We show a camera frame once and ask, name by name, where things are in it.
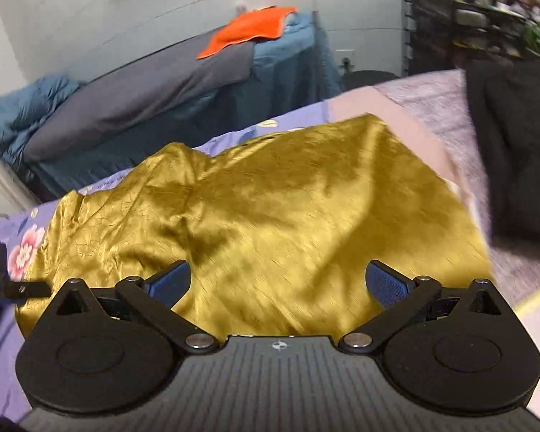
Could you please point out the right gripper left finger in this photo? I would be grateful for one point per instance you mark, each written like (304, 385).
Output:
(151, 300)

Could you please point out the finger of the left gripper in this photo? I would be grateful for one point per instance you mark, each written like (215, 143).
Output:
(18, 292)

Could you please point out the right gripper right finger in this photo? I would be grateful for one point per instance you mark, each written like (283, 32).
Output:
(404, 302)

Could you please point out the gold satin jacket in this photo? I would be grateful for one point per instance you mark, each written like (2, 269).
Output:
(277, 231)

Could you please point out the pink grey blanket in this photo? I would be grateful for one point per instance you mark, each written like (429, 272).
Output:
(428, 112)

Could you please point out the black garment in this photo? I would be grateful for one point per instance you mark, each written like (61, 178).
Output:
(504, 106)

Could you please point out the teal covered bed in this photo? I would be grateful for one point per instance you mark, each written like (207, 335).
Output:
(287, 73)

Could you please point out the orange cloth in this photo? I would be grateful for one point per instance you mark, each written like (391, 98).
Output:
(267, 24)

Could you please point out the black wire shelf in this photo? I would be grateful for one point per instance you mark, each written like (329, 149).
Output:
(448, 34)

